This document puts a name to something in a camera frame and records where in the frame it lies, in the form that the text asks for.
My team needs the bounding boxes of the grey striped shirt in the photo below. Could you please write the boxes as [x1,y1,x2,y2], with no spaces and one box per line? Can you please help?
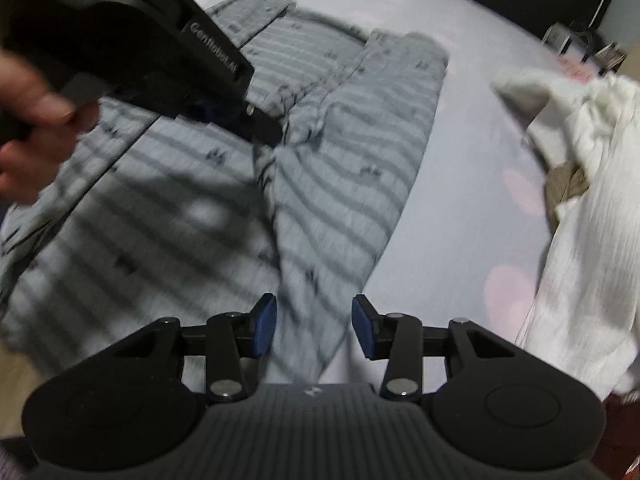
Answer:
[1,0,448,384]

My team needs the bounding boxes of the person's left hand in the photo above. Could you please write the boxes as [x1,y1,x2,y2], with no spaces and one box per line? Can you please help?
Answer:
[1,51,100,205]

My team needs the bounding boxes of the grey pink-dotted bed sheet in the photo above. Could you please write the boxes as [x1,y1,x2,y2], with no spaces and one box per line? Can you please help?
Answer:
[164,0,591,391]

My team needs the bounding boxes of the white ribbed garment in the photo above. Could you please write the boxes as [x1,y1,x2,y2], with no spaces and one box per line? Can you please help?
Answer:
[494,70,639,399]

